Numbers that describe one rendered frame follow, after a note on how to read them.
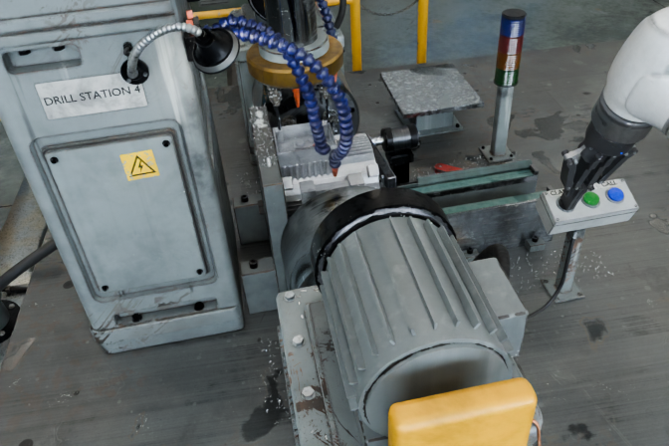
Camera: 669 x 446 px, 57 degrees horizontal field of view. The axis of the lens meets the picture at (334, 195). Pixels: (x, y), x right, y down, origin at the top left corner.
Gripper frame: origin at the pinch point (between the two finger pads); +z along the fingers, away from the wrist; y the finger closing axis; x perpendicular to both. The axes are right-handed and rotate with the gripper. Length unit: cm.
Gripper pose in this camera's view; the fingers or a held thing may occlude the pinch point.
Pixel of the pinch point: (572, 193)
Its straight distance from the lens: 122.2
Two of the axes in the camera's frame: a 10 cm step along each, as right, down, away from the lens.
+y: -9.8, 1.6, -1.2
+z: -0.2, 5.3, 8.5
